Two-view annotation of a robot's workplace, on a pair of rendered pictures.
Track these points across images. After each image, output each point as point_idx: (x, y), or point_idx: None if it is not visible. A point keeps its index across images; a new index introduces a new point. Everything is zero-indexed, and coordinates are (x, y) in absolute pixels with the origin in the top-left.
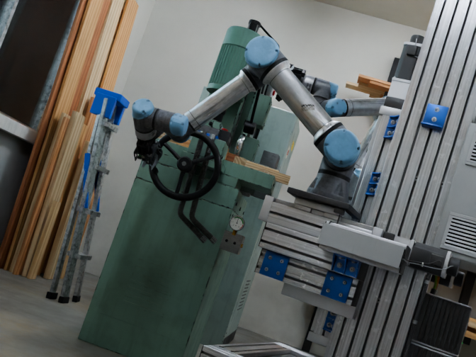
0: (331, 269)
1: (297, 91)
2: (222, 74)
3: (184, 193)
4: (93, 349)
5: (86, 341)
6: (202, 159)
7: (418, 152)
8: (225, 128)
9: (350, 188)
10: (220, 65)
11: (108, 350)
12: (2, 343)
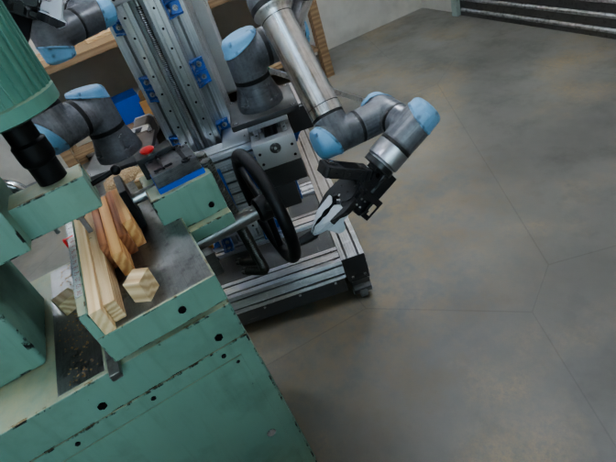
0: (297, 140)
1: None
2: (31, 55)
3: (258, 246)
4: (339, 446)
5: None
6: (252, 181)
7: (192, 16)
8: (8, 192)
9: (109, 116)
10: (5, 37)
11: (313, 448)
12: (491, 426)
